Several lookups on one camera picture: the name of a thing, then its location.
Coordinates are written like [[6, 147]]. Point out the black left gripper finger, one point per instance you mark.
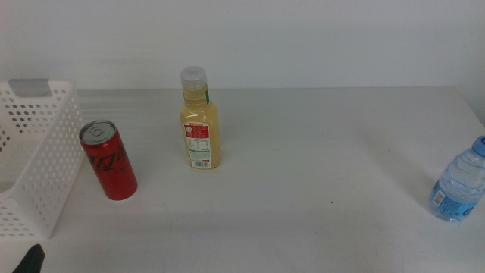
[[32, 261]]

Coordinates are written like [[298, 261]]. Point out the red cola can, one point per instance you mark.
[[110, 167]]

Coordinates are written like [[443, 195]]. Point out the yellow juice bottle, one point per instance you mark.
[[199, 125]]

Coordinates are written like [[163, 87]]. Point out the clear water bottle blue cap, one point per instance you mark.
[[462, 182]]

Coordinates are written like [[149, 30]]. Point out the white perforated plastic basket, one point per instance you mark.
[[60, 85]]

